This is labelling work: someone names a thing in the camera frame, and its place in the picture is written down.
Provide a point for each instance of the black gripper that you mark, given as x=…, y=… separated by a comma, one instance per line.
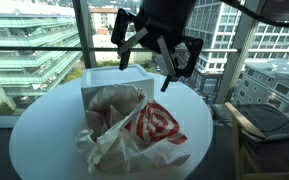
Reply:
x=167, y=16

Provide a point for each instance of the beige pink cloth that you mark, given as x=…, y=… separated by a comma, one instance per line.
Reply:
x=100, y=120

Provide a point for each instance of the white plastic basket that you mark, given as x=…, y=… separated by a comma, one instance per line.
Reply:
x=117, y=76

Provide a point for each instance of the white plastic bag red logo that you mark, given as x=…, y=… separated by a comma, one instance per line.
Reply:
x=150, y=146

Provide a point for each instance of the wide grey window mullion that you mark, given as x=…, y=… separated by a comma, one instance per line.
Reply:
x=237, y=56

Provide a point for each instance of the metal window railing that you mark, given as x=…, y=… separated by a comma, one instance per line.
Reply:
x=34, y=48

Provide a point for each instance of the dark window blind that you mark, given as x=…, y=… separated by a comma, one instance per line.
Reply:
x=284, y=8

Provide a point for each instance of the grey chair cushion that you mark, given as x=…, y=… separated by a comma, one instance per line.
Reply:
x=267, y=120

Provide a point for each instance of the wooden chair frame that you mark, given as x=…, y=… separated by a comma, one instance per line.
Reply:
x=242, y=123

